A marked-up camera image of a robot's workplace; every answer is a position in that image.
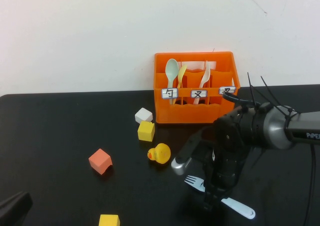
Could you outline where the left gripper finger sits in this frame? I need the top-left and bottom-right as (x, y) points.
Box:
(0, 192), (30, 206)
(0, 194), (33, 226)

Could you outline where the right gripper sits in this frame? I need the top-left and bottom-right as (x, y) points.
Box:
(202, 148), (251, 212)

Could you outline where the light blue plastic fork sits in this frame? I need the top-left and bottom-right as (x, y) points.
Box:
(184, 175), (256, 219)

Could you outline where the pale green plastic spoon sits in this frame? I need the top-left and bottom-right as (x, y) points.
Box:
(164, 58), (180, 105)

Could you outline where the orange plastic cutlery holder crate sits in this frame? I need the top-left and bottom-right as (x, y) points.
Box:
(153, 51), (241, 124)

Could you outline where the yellow rubber duck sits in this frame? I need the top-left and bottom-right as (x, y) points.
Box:
(146, 142), (172, 164)

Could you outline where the salmon orange foam cube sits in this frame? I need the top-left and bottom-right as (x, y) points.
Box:
(88, 148), (113, 175)

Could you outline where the yellow foam cube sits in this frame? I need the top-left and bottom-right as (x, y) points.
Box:
(98, 213), (120, 226)
(137, 120), (156, 142)

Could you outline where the paper label reading 叉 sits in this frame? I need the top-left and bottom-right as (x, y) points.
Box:
(190, 89), (208, 98)

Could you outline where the paper label reading 刀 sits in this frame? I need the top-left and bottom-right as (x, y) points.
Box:
(218, 86), (237, 95)

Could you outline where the white foam cube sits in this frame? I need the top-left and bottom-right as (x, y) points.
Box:
(134, 107), (154, 123)

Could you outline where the paper label reading 勺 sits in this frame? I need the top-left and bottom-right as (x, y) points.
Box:
(161, 87), (179, 99)

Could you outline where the cream white plastic fork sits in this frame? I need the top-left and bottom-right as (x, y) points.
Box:
(193, 60), (212, 105)

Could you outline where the yellow plastic spoon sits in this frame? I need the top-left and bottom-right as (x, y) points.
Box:
(174, 64), (188, 105)

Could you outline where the right camera black cable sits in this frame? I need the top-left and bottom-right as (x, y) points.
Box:
(221, 92), (316, 226)

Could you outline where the black cable tie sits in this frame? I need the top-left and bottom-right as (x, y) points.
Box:
(246, 72), (260, 109)
(260, 75), (293, 116)

